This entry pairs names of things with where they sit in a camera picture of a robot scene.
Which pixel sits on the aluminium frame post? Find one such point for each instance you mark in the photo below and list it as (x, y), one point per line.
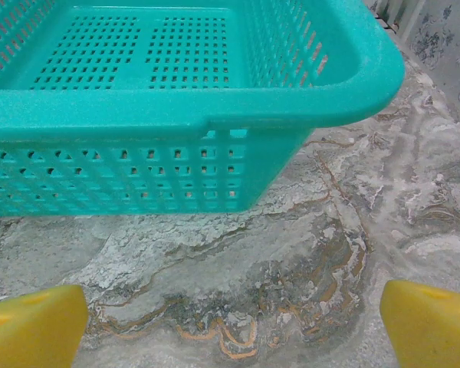
(406, 19)

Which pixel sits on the green plastic basket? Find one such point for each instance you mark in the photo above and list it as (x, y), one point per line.
(99, 115)

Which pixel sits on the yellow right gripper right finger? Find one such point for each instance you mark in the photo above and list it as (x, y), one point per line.
(433, 329)

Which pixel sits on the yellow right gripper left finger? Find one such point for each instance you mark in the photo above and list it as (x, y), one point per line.
(30, 329)

